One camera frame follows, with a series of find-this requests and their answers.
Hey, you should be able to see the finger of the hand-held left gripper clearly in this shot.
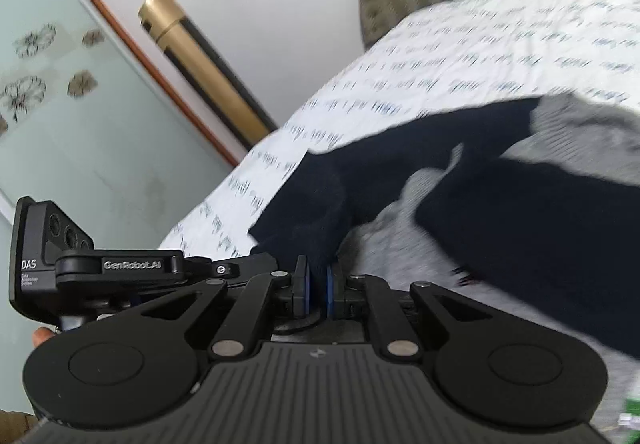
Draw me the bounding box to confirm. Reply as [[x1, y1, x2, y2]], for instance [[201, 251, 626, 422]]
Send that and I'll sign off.
[[182, 254, 279, 286]]

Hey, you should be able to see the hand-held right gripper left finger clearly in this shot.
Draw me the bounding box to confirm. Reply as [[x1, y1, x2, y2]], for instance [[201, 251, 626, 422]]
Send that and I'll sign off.
[[134, 255, 315, 360]]

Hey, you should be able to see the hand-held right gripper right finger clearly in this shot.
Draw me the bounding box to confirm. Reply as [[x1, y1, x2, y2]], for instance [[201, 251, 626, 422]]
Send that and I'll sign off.
[[324, 263, 506, 359]]

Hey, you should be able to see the grey and navy knit sweater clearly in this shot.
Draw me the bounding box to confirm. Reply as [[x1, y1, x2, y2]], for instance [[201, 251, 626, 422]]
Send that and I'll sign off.
[[248, 94, 640, 425]]

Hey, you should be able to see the frosted flower-pattern glass door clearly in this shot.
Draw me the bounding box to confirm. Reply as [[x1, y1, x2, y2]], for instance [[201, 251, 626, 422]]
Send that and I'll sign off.
[[0, 0, 236, 425]]

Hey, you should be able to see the gold and black tube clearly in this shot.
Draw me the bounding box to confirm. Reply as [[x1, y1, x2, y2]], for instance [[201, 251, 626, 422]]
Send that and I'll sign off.
[[138, 0, 279, 151]]

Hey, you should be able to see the white script-printed bedsheet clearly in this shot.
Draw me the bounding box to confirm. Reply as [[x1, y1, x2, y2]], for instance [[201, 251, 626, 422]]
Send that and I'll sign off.
[[159, 0, 640, 270]]

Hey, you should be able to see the green and white packet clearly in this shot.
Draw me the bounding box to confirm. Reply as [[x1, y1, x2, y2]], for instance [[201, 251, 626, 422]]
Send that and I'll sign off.
[[617, 393, 640, 444]]

